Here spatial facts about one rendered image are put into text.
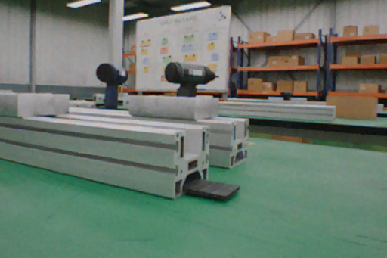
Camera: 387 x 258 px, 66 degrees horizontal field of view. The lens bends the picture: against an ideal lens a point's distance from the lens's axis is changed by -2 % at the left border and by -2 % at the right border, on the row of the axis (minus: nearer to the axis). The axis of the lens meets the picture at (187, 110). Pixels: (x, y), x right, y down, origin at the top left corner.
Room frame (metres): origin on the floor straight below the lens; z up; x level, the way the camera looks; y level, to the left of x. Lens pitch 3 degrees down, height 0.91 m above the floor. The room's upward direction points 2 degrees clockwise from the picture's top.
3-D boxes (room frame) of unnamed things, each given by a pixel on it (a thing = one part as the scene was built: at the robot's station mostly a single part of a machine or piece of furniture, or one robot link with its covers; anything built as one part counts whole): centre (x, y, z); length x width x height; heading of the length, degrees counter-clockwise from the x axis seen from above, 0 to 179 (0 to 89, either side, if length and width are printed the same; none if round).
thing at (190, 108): (0.65, 0.03, 0.87); 0.16 x 0.11 x 0.07; 61
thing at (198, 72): (0.88, -0.02, 0.89); 0.20 x 0.08 x 0.22; 133
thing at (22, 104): (0.61, 0.34, 0.87); 0.16 x 0.11 x 0.07; 61
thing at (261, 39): (10.26, -3.08, 1.58); 2.83 x 0.98 x 3.15; 54
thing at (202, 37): (4.00, 0.14, 0.97); 1.50 x 0.50 x 1.95; 54
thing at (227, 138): (0.77, 0.25, 0.82); 0.80 x 0.10 x 0.09; 61
